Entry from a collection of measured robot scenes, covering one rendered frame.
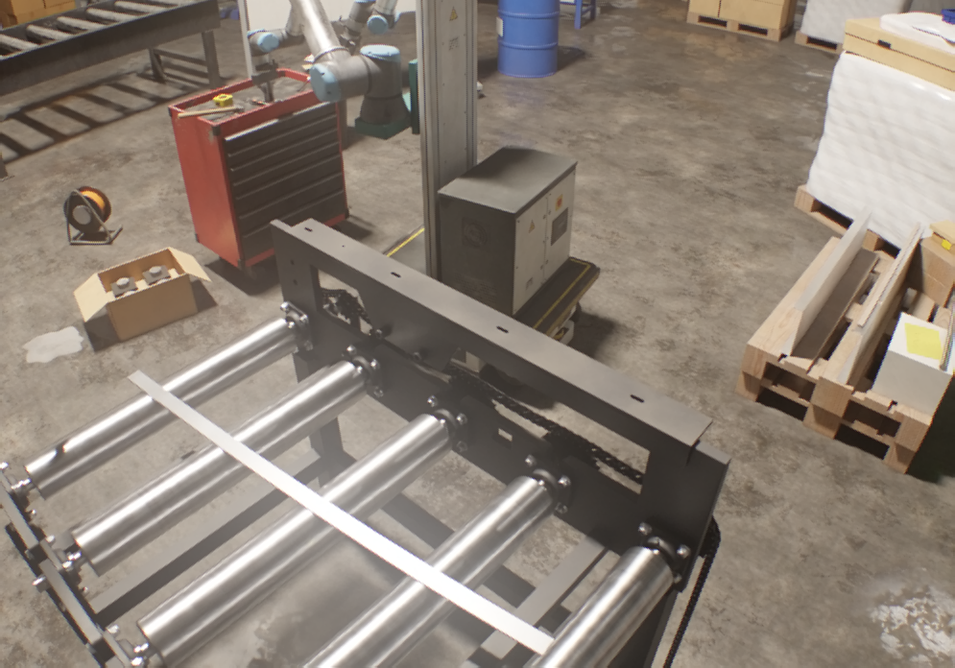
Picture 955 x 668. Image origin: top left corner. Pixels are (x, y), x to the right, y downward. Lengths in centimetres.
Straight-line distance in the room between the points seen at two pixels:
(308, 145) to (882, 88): 315
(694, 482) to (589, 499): 30
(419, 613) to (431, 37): 203
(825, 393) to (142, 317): 312
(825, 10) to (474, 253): 715
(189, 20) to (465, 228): 447
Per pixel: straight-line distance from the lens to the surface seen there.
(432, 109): 285
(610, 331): 351
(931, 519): 313
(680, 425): 137
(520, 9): 681
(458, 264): 294
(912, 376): 302
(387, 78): 279
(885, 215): 460
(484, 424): 170
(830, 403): 313
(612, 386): 142
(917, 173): 444
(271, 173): 370
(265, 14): 593
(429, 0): 274
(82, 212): 472
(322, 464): 248
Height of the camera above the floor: 209
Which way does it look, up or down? 36 degrees down
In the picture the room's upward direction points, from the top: straight up
